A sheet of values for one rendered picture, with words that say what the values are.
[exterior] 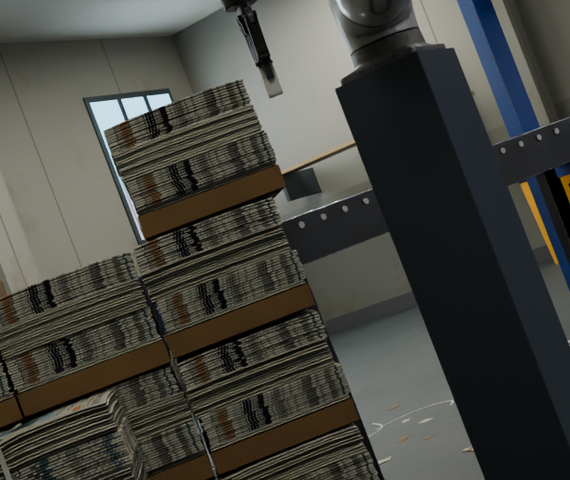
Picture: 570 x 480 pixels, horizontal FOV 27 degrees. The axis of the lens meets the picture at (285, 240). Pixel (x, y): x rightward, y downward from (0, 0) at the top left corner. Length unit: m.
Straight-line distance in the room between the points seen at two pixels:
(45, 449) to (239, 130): 0.71
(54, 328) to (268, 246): 0.42
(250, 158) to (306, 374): 0.42
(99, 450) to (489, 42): 2.62
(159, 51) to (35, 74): 1.66
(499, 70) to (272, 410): 2.22
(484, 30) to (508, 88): 0.22
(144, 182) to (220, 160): 0.15
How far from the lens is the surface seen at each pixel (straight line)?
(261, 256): 2.26
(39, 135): 8.96
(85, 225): 8.96
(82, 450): 1.97
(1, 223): 8.00
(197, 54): 10.62
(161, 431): 2.26
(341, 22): 2.48
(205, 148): 2.27
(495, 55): 4.23
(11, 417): 2.27
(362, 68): 2.48
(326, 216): 2.99
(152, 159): 2.26
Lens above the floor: 0.70
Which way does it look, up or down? 1 degrees up
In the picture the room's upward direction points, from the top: 21 degrees counter-clockwise
